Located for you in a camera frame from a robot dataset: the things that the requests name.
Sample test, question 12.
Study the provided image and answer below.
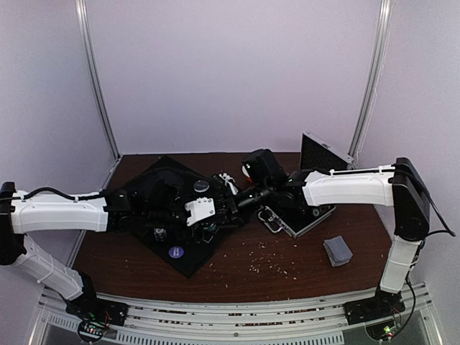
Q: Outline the clear grey dealer button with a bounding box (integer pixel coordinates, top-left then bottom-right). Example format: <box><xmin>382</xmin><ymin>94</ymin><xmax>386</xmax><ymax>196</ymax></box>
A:
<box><xmin>193</xmin><ymin>180</ymin><xmax>210</xmax><ymax>193</ymax></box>

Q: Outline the purple small blind button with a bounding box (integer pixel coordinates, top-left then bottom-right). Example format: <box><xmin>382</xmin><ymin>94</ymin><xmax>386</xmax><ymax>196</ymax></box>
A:
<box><xmin>168</xmin><ymin>246</ymin><xmax>185</xmax><ymax>259</ymax></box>

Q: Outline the poker chip stack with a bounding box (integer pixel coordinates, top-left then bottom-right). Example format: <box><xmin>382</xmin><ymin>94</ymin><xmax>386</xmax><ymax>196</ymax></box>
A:
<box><xmin>153</xmin><ymin>228</ymin><xmax>167</xmax><ymax>242</ymax></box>

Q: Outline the poker chip row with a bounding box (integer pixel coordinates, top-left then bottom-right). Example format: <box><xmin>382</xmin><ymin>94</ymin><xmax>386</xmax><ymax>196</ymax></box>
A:
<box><xmin>312</xmin><ymin>206</ymin><xmax>324</xmax><ymax>218</ymax></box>

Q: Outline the grey playing card deck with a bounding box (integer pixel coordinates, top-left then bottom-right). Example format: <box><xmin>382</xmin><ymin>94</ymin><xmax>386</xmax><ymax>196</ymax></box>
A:
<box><xmin>323</xmin><ymin>236</ymin><xmax>353</xmax><ymax>267</ymax></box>

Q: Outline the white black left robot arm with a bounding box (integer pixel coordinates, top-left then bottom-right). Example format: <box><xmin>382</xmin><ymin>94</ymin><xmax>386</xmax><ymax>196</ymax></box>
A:
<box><xmin>1</xmin><ymin>178</ymin><xmax>245</xmax><ymax>319</ymax></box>

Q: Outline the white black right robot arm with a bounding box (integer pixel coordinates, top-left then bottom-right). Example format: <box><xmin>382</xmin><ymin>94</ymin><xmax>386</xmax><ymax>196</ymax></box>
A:
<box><xmin>236</xmin><ymin>149</ymin><xmax>430</xmax><ymax>318</ymax></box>

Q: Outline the black poker table mat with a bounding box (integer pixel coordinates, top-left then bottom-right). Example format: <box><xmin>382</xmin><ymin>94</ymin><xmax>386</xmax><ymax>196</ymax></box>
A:
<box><xmin>103</xmin><ymin>155</ymin><xmax>252</xmax><ymax>279</ymax></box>

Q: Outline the aluminium poker chip case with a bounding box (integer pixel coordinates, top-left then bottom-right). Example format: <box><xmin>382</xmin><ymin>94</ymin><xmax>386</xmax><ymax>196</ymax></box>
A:
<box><xmin>257</xmin><ymin>132</ymin><xmax>354</xmax><ymax>239</ymax></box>

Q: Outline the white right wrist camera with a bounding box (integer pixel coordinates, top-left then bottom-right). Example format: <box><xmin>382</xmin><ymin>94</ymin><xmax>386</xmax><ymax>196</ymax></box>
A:
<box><xmin>218</xmin><ymin>172</ymin><xmax>240</xmax><ymax>196</ymax></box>

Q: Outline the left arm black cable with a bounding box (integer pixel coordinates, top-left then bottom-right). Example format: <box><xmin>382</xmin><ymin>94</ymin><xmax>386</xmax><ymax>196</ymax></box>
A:
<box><xmin>14</xmin><ymin>186</ymin><xmax>109</xmax><ymax>204</ymax></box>

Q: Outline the aluminium front rail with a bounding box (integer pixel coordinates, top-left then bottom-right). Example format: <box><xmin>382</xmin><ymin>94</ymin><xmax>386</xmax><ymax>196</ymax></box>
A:
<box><xmin>26</xmin><ymin>284</ymin><xmax>446</xmax><ymax>344</ymax></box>

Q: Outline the right aluminium frame post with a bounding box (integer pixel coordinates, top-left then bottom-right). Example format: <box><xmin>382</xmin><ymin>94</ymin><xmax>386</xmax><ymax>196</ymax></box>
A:
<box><xmin>349</xmin><ymin>0</ymin><xmax>393</xmax><ymax>163</ymax></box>

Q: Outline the aluminium frame post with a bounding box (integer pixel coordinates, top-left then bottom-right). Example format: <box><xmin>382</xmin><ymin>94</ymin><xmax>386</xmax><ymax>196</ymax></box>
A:
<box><xmin>74</xmin><ymin>0</ymin><xmax>121</xmax><ymax>161</ymax></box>
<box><xmin>349</xmin><ymin>0</ymin><xmax>393</xmax><ymax>163</ymax></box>

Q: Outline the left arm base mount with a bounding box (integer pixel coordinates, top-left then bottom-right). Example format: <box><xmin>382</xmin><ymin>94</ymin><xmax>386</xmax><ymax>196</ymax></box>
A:
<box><xmin>65</xmin><ymin>299</ymin><xmax>129</xmax><ymax>326</ymax></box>

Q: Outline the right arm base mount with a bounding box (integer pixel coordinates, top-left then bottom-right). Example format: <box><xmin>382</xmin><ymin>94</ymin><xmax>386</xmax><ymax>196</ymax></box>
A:
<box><xmin>344</xmin><ymin>297</ymin><xmax>405</xmax><ymax>325</ymax></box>

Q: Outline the left aluminium frame post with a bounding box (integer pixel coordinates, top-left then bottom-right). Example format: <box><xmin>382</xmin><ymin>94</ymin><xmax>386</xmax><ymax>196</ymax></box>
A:
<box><xmin>74</xmin><ymin>0</ymin><xmax>121</xmax><ymax>161</ymax></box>

